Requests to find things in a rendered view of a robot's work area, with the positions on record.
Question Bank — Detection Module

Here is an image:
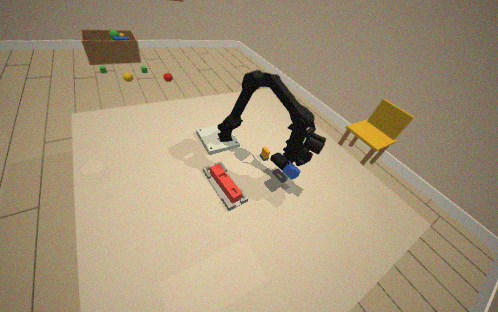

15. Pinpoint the brown rectangular block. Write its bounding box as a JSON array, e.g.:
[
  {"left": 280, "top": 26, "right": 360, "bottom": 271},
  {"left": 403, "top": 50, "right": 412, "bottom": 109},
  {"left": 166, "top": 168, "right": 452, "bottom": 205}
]
[{"left": 261, "top": 146, "right": 270, "bottom": 159}]

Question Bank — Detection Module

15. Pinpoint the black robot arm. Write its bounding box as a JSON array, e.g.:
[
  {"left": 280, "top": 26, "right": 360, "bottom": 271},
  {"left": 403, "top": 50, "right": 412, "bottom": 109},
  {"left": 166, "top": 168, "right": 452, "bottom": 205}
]
[{"left": 217, "top": 70, "right": 327, "bottom": 166}]

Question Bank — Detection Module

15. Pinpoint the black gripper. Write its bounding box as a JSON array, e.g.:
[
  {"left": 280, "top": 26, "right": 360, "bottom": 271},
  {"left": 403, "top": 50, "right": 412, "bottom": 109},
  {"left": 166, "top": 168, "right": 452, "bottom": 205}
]
[{"left": 270, "top": 140, "right": 304, "bottom": 170}]

